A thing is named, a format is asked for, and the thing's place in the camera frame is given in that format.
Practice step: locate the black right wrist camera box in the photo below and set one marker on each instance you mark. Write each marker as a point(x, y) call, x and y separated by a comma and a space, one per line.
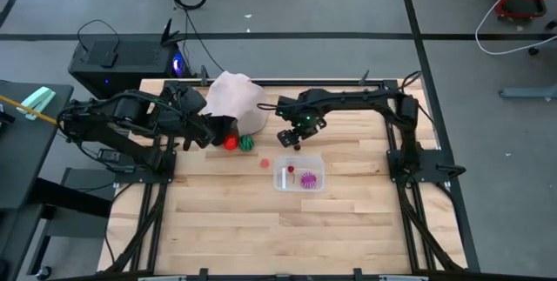
point(286, 138)

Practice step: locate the white cloth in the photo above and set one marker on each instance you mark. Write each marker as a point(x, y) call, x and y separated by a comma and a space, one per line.
point(237, 96)

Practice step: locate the red toy tomato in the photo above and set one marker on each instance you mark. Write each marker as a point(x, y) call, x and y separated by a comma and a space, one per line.
point(230, 143)

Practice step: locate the mint green stapler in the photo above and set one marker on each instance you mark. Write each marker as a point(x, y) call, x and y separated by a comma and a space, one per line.
point(37, 100)

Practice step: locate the black table frame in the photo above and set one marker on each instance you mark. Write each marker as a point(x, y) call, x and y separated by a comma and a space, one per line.
point(283, 83)

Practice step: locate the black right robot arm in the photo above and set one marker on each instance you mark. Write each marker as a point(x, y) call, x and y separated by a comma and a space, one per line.
point(357, 96)

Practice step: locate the pink toy peach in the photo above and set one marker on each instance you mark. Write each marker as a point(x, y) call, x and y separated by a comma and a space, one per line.
point(265, 163)

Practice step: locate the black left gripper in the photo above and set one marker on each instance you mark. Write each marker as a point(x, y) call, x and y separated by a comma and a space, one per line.
point(187, 102)

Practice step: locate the clear plastic tupperware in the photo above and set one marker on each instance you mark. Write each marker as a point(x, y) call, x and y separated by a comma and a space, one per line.
point(278, 159)

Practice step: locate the black side desk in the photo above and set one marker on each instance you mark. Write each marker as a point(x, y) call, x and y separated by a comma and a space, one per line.
point(26, 159)

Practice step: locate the purple white striped toy onion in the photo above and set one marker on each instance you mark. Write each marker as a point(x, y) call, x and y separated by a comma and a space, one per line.
point(308, 180)

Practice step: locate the black computer tower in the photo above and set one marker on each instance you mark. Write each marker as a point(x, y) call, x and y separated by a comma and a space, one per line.
point(130, 72)

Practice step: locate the black power adapter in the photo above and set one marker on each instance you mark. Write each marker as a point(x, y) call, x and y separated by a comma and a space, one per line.
point(109, 155)

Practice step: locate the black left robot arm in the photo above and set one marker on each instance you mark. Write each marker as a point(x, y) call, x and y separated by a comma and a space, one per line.
point(126, 109)

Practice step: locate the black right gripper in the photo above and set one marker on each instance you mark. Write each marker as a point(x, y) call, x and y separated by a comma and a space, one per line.
point(304, 124)

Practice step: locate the green striped toy watermelon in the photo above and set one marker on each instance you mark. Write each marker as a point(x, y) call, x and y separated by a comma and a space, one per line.
point(246, 143)

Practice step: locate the black clamp lever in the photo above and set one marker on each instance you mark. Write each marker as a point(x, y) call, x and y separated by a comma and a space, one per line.
point(364, 77)
point(203, 75)

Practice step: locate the black wifi antenna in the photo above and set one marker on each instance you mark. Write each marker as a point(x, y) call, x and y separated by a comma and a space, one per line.
point(167, 33)

